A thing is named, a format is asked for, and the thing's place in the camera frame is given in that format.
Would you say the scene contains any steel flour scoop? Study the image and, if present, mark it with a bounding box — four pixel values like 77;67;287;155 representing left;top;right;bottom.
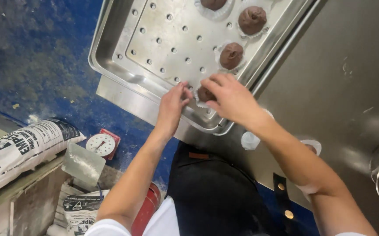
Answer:
61;142;107;187

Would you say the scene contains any red dial weighing scale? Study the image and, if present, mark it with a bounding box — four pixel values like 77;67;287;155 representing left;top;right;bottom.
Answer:
85;128;121;161

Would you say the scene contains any red metal cylinder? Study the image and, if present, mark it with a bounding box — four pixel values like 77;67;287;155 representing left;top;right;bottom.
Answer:
131;182;162;236

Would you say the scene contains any person's right hand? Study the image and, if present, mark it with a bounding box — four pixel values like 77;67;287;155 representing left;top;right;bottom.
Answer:
200;73;269;131

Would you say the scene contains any perforated steel baking tray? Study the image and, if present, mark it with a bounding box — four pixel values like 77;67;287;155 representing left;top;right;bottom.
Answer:
88;0;318;136

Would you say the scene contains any white shirt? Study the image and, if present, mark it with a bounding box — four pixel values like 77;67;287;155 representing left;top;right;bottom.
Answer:
84;196;181;236

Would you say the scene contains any small white flour sack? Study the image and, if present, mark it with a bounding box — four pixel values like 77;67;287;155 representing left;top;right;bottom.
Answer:
63;189;110;236

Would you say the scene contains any black apron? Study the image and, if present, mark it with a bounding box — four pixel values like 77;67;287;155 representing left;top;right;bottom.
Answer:
164;141;308;236

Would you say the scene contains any large white flour sack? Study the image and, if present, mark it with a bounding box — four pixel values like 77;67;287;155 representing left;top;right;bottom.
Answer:
0;118;87;202

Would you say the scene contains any person's left hand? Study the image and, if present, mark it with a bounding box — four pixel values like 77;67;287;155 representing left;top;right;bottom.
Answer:
155;81;194;136

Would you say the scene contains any chocolate cupcake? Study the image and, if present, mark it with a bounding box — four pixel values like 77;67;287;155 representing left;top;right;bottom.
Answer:
237;5;271;39
215;42;246;73
194;85;218;108
194;0;235;19

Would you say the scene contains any empty white paper liner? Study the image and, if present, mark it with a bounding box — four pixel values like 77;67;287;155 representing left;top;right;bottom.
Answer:
300;139;322;156
241;131;261;151

